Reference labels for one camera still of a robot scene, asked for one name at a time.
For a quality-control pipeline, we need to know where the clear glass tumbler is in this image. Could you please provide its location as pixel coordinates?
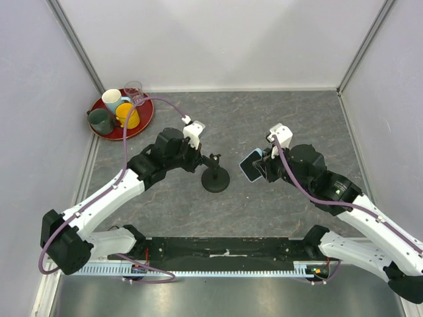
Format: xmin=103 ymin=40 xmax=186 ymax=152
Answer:
xmin=124 ymin=81 xmax=145 ymax=106

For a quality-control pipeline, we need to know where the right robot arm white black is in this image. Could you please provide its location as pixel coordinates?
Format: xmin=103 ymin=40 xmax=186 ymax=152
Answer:
xmin=252 ymin=144 xmax=422 ymax=304

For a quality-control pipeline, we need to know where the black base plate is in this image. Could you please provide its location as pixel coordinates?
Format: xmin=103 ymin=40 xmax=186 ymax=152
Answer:
xmin=127 ymin=237 xmax=327 ymax=271

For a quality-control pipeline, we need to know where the black phone stand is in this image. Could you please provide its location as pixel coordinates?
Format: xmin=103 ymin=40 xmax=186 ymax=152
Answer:
xmin=201 ymin=154 xmax=230 ymax=194

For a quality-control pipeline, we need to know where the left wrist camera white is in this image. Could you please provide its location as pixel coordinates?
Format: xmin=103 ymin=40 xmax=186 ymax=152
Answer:
xmin=181 ymin=115 xmax=205 ymax=150

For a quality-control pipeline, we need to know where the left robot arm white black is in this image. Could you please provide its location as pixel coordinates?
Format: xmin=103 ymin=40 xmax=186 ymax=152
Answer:
xmin=40 ymin=122 xmax=204 ymax=275

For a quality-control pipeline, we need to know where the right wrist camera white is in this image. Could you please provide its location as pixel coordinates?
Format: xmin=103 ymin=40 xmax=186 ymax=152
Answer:
xmin=266 ymin=123 xmax=293 ymax=159

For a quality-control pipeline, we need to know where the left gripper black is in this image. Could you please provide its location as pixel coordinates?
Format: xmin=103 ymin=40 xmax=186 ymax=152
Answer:
xmin=165 ymin=136 xmax=204 ymax=174

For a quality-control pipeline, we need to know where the white cup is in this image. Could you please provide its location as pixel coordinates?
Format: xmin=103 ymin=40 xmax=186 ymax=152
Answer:
xmin=101 ymin=88 xmax=122 ymax=113

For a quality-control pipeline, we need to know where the phone with light blue case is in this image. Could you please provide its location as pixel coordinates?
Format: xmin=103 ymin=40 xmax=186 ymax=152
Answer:
xmin=239 ymin=148 xmax=262 ymax=183

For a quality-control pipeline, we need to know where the light blue cable duct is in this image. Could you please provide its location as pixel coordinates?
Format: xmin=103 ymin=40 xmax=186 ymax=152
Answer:
xmin=74 ymin=262 xmax=315 ymax=278

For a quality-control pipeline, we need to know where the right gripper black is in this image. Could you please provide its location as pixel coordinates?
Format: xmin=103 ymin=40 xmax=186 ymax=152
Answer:
xmin=252 ymin=142 xmax=312 ymax=194

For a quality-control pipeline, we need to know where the dark green mug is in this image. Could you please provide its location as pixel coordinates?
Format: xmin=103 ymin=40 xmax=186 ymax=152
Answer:
xmin=87 ymin=108 xmax=115 ymax=135

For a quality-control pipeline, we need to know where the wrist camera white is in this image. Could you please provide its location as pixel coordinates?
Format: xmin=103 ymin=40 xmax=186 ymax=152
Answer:
xmin=181 ymin=115 xmax=205 ymax=150
xmin=266 ymin=123 xmax=293 ymax=159

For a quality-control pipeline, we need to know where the yellow mug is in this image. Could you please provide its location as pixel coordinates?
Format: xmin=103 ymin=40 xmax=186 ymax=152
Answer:
xmin=116 ymin=102 xmax=140 ymax=129

